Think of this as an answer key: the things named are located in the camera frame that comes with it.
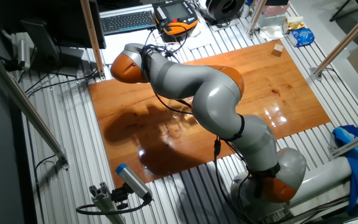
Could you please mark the small white paper sheet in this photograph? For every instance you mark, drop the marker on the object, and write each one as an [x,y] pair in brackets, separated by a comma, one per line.
[204,40]

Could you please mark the varnished wooden board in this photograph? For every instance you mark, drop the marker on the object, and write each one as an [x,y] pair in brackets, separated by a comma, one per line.
[275,87]

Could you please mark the silver cylindrical camera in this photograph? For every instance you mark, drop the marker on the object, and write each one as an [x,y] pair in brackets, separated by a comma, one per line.
[23,53]

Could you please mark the black computer keyboard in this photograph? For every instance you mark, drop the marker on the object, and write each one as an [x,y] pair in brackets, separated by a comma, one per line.
[127,21]

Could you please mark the tan frame post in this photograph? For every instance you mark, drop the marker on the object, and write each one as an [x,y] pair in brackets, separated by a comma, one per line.
[92,40]

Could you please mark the black chair leg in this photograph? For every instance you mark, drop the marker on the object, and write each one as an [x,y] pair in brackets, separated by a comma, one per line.
[340,11]

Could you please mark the aluminium profile camera mount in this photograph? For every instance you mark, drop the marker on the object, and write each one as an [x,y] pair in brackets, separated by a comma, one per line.
[104,202]

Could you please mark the large white paper sheet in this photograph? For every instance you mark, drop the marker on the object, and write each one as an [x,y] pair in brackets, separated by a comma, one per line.
[117,43]

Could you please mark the white cloth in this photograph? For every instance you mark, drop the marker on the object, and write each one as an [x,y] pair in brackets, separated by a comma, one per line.
[271,32]

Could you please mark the black computer monitor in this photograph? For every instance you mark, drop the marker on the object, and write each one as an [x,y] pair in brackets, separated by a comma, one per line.
[73,21]

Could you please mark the gold snack bag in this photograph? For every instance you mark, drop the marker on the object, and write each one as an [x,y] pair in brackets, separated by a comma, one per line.
[294,24]

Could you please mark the pale grey box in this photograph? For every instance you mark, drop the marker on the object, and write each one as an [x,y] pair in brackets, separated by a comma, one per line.
[272,20]

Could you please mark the aluminium frame beam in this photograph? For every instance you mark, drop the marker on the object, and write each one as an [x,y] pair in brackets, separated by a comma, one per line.
[346,39]
[257,15]
[23,102]
[356,141]

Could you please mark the pink box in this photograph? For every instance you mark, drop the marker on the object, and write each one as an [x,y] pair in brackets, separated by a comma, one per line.
[277,9]

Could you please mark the grey camera with blue cap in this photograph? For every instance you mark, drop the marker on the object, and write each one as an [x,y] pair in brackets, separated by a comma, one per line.
[134,182]

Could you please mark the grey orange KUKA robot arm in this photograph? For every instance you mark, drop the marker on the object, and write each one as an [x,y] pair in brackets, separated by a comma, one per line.
[216,99]

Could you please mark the white cylinder pipe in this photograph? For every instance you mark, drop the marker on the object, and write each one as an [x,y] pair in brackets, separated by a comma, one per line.
[322,180]

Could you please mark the small wooden block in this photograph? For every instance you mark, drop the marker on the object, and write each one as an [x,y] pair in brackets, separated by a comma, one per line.
[278,49]

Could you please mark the black round spool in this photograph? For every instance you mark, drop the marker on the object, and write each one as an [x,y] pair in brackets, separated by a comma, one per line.
[224,9]

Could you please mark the orange black teach pendant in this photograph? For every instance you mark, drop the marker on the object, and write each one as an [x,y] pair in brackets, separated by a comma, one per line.
[176,17]

